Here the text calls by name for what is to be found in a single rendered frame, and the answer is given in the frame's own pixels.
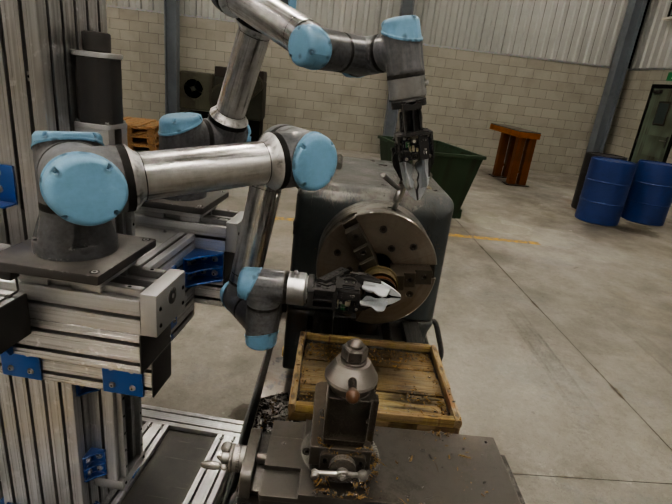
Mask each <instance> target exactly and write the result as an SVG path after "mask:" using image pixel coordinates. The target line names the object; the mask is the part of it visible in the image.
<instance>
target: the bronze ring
mask: <svg viewBox="0 0 672 504"><path fill-rule="evenodd" d="M364 273H367V274H370V275H372V276H374V277H376V278H378V279H380V280H381V281H382V282H384V283H386V284H388V285H389V286H391V287H392V288H394V289H395V290H396V291H398V278H397V276H396V274H395V273H394V271H393V270H391V269H390V268H388V267H386V266H373V267H371V268H369V269H367V270H366V271H365V272H364Z"/></svg>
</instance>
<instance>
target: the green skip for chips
mask: <svg viewBox="0 0 672 504"><path fill-rule="evenodd" d="M378 138H379V139H380V155H381V160H384V161H392V151H391V148H393V147H394V144H395V141H394V140H393V138H394V137H393V136H381V135H378ZM434 152H435V159H434V163H433V166H432V168H431V171H430V172H431V173H432V178H433V179H434V180H435V181H436V182H437V183H438V185H439V186H440V187H441V188H442V189H443V190H444V191H445V192H446V193H447V194H448V196H449V197H450V198H451V199H452V201H453V203H454V210H453V215H452V218H457V219H460V218H461V213H462V209H460V208H461V206H462V204H463V202H464V200H465V197H466V195H467V193H468V191H469V189H470V187H471V184H472V182H473V180H474V178H475V176H476V174H477V172H478V169H479V167H480V165H481V163H482V161H483V160H486V158H487V157H486V156H483V155H480V154H477V153H474V152H471V151H468V150H465V149H462V148H460V147H457V146H454V145H451V144H448V143H445V142H442V141H439V140H434Z"/></svg>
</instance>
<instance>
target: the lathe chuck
mask: <svg viewBox="0 0 672 504"><path fill-rule="evenodd" d="M392 206H393V205H390V204H385V203H366V204H361V205H358V206H355V207H352V208H350V209H348V210H346V211H344V212H343V213H341V214H340V215H338V216H337V217H336V218H335V219H334V220H333V221H332V222H331V223H330V224H329V226H328V227H327V228H326V230H325V231H324V233H323V235H322V237H321V240H320V243H319V247H318V253H317V260H316V277H317V279H318V278H319V277H322V276H324V275H326V274H328V273H330V272H332V271H334V270H336V269H338V268H340V267H343V268H346V269H349V270H350V274H351V272H356V273H357V272H363V270H362V268H361V267H360V262H359V261H358V259H357V257H356V255H355V254H354V249H353V248H352V246H351V244H350V242H349V241H348V239H347V237H346V235H345V228H344V227H343V225H342V221H344V220H346V219H348V218H350V217H352V216H354V215H355V217H356V219H357V221H358V223H359V224H360V226H361V228H362V230H363V232H364V233H365V235H366V237H367V239H368V241H369V242H370V244H371V246H372V248H373V250H374V251H375V253H376V254H383V255H385V256H387V257H388V258H389V259H390V260H391V261H392V263H393V264H423V265H437V257H436V253H435V249H434V247H433V244H432V242H431V240H430V239H429V237H428V235H427V233H426V231H425V229H424V228H423V226H422V225H421V224H420V222H419V221H418V220H417V219H416V218H415V217H414V216H412V215H411V214H410V213H408V212H407V211H405V210H403V209H401V208H399V207H398V208H397V210H399V211H400V212H396V211H393V210H390V209H388V208H392ZM363 273H364V272H363ZM435 280H436V277H434V278H432V281H431V285H425V284H415V287H404V290H398V291H397V292H398V293H400V295H401V300H399V301H397V302H395V303H393V304H392V305H390V306H389V307H386V308H385V310H384V311H383V312H377V311H375V310H374V309H373V308H372V307H371V308H369V309H366V310H365V311H362V312H361V313H360V315H359V316H358V318H357V319H356V321H358V322H362V323H369V324H382V323H388V322H392V321H396V320H399V319H401V318H403V317H405V316H407V315H409V314H410V313H412V312H413V311H415V310H416V309H417V308H418V307H419V306H420V305H421V304H422V303H423V302H424V301H425V300H426V298H427V297H428V296H429V294H430V292H431V290H432V288H433V286H434V283H435Z"/></svg>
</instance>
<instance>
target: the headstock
mask: <svg viewBox="0 0 672 504"><path fill-rule="evenodd" d="M412 167H413V172H412V179H413V180H414V188H415V190H416V189H417V186H418V183H417V177H418V172H417V170H416V168H415V165H414V164H412ZM382 172H385V173H386V174H387V175H388V176H389V177H390V178H391V179H392V180H394V181H395V182H396V183H397V184H399V181H400V178H399V177H398V174H397V172H396V171H395V169H394V167H393V164H392V161H384V160H375V159H367V158H358V157H349V156H343V159H342V168H341V169H336V171H335V173H334V176H333V177H332V178H331V179H330V182H329V183H328V184H327V185H326V186H324V187H323V188H321V189H319V190H315V191H310V190H303V189H301V188H300V187H296V188H297V189H298V192H297V200H296V211H295V218H294V221H293V243H292V254H291V264H290V271H294V270H298V272H304V273H307V274H308V276H309V274H315V281H314V282H317V277H316V260H317V253H318V247H319V242H320V238H321V235H322V233H323V231H324V229H325V227H326V225H327V224H328V223H329V221H330V220H331V219H332V218H333V217H334V216H335V215H336V214H337V213H338V212H340V211H341V210H343V209H344V208H346V207H348V206H350V205H352V204H355V203H357V202H361V201H366V200H383V201H389V202H392V203H394V200H393V198H394V195H395V193H396V189H395V188H394V187H392V186H391V185H390V184H389V183H388V182H386V181H385V180H384V179H383V178H381V176H380V174H381V173H382ZM428 186H430V187H431V188H432V189H427V188H426V190H425V192H424V194H423V196H422V197H421V199H420V200H414V199H413V198H412V197H411V196H410V194H409V193H408V192H407V190H405V193H404V196H403V199H402V202H400V203H399V205H400V206H402V207H404V208H405V209H407V210H408V211H410V212H411V213H412V214H413V215H414V216H415V217H416V218H417V219H418V220H419V221H420V223H421V224H422V226H423V228H424V229H425V231H426V233H427V235H428V237H429V239H430V240H431V242H432V244H433V247H434V249H435V253H436V257H437V265H435V272H434V277H436V280H435V283H434V286H433V288H432V290H431V292H430V294H429V296H428V297H427V298H426V300H425V301H424V302H423V303H422V304H421V305H420V306H419V307H418V308H417V309H416V310H415V311H413V312H412V313H410V314H409V315H407V316H405V317H403V318H401V319H407V320H416V321H429V320H431V319H432V318H433V315H434V310H435V304H436V299H437V294H438V288H439V283H440V278H441V273H442V267H443V262H444V257H445V251H446V246H447V241H448V236H449V231H450V225H451V220H452V215H453V210H454V203H453V201H452V199H451V198H450V197H449V196H448V194H447V193H446V192H445V191H444V190H443V189H442V188H441V187H440V186H439V185H438V183H437V182H436V181H435V180H434V179H433V178H430V179H429V181H428ZM428 186H427V187H428ZM425 227H426V228H425ZM315 230H316V231H315ZM305 240H306V241H305ZM314 248H316V249H314ZM427 303H428V304H427ZM288 305H289V306H291V307H294V308H301V309H311V310H320V311H330V312H333V310H331V309H322V308H313V307H306V304H305V303H304V305H303V306H299V305H290V304H288ZM419 314H420V315H419ZM411 315H412V316H411Z"/></svg>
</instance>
